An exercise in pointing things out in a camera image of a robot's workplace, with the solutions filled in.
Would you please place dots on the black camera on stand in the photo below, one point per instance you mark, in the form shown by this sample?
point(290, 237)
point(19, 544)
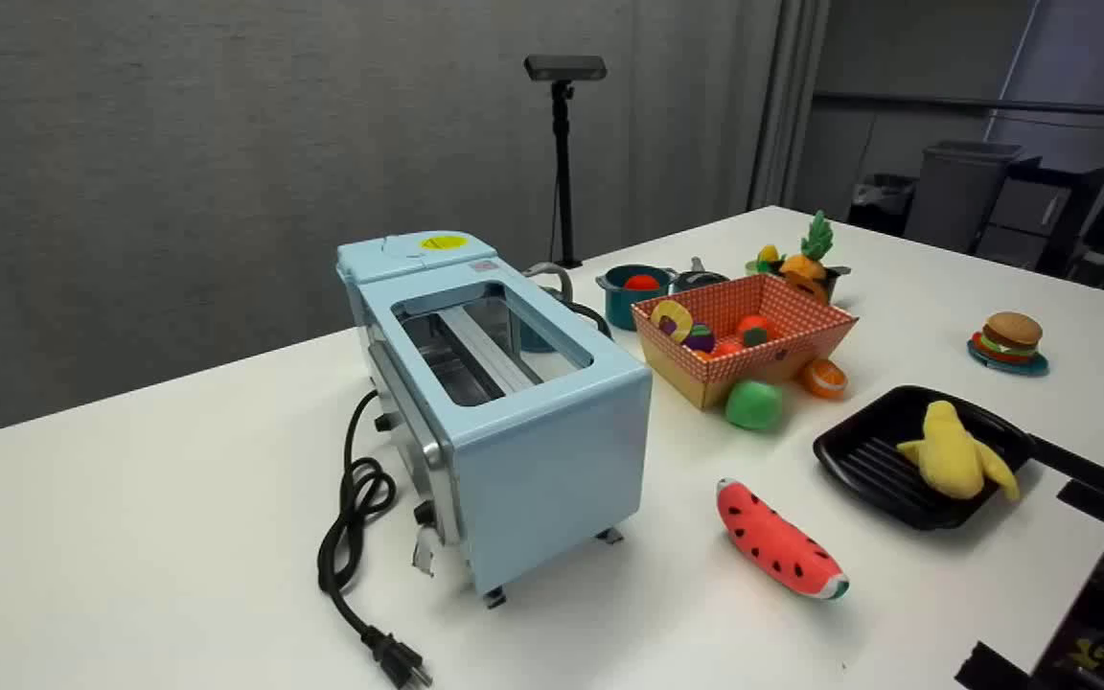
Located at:
point(565, 154)

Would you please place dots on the dark cabinet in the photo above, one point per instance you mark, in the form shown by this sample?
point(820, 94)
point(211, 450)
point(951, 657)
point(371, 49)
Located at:
point(1050, 218)

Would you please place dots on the teal toy pot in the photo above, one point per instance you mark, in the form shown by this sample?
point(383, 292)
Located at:
point(619, 309)

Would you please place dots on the plush watermelon slice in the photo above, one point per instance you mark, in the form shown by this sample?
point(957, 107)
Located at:
point(777, 544)

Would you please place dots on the small blue toy plate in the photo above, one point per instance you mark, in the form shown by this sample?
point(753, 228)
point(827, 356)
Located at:
point(1026, 369)

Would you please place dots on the purple toy fruit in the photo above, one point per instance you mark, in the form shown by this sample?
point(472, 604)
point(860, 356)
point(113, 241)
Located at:
point(698, 339)

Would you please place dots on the light blue toaster oven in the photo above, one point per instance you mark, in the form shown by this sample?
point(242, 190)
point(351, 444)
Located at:
point(539, 448)

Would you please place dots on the black toy saucepan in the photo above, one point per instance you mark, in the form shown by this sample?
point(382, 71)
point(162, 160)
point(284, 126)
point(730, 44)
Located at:
point(836, 287)

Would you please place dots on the yellow green red toy stack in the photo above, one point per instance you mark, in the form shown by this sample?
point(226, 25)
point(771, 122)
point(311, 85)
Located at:
point(767, 259)

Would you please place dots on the green toy pear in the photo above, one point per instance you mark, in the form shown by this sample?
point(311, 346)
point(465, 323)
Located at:
point(753, 407)

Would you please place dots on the red toy tomato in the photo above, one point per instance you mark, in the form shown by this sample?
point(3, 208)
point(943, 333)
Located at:
point(640, 282)

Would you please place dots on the small orange toy fruit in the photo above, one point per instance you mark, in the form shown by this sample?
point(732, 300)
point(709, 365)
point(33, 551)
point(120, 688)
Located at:
point(758, 323)

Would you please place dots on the orange checkered cardboard basket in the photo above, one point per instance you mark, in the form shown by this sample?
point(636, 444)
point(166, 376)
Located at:
point(777, 361)

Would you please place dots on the plush toy pineapple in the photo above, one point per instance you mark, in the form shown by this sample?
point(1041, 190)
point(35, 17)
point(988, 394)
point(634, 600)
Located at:
point(806, 270)

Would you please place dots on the grey curtain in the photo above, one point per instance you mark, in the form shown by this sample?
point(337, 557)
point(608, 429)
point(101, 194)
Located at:
point(786, 100)

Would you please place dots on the grey trash bin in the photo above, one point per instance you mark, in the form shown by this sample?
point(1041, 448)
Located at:
point(961, 197)

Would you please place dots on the toy orange half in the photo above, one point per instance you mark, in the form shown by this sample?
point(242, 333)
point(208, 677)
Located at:
point(820, 376)

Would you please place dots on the plush peeled banana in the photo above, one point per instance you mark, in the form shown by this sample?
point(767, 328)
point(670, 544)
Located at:
point(951, 456)

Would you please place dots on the black grill tray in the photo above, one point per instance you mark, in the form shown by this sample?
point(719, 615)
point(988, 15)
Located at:
point(870, 466)

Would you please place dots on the toy hamburger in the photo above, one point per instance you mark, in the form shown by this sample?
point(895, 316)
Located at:
point(1011, 335)

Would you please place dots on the toy peach half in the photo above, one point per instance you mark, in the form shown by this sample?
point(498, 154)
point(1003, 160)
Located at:
point(673, 319)

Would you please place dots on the small dark teal toy cookware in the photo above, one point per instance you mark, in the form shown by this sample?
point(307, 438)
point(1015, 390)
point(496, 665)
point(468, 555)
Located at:
point(698, 277)

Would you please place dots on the small red toy fruit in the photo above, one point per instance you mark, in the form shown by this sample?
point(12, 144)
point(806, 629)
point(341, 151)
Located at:
point(726, 346)

